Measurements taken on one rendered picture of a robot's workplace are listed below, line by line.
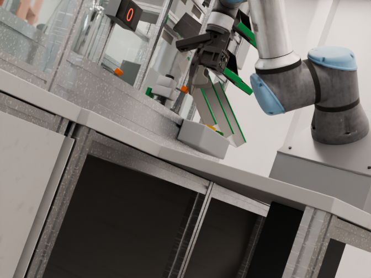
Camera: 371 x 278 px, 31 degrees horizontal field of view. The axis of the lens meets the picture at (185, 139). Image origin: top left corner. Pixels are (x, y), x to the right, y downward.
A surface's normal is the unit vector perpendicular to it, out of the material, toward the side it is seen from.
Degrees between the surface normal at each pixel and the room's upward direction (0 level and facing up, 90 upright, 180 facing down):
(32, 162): 90
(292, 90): 103
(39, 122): 90
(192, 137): 90
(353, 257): 90
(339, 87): 117
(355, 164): 45
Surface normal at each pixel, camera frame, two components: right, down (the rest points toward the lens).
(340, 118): -0.09, 0.18
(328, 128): -0.57, 0.20
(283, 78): 0.09, 0.32
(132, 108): 0.87, 0.28
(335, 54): -0.07, -0.90
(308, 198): -0.62, -0.28
